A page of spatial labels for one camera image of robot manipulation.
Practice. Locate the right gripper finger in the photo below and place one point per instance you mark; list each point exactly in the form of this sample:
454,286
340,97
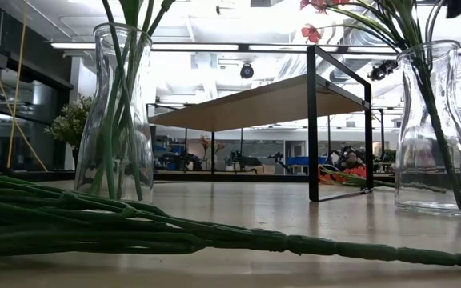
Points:
456,8

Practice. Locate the large red flower bunch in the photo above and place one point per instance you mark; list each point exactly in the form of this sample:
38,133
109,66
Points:
311,34

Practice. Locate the small red flower bunch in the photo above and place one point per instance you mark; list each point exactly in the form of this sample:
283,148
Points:
356,172

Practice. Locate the orange artificial tulip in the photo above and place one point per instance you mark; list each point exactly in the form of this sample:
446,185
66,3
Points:
166,6

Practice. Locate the clear glass vase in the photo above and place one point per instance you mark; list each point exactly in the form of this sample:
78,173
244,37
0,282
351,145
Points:
142,160
414,160

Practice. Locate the red artificial tulip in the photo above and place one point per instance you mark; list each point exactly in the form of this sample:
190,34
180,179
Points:
109,168

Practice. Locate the background black robot arm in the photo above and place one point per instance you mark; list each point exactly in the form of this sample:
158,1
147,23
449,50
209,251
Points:
278,160

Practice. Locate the potted green plant white flowers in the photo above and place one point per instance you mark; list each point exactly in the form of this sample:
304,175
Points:
66,124

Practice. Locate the blue background bin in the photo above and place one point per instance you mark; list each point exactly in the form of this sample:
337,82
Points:
297,161

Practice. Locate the long ceiling light strip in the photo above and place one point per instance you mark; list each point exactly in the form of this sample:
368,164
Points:
74,46

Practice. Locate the purple artificial flower bunch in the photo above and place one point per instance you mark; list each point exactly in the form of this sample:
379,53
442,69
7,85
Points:
94,224

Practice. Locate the black ceiling camera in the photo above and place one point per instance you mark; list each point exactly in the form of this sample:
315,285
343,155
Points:
247,71
382,70

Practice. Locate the wooden shelf black metal frame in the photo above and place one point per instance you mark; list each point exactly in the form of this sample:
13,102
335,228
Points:
274,104

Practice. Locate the black metal table frame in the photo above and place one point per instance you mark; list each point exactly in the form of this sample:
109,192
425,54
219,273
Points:
254,177

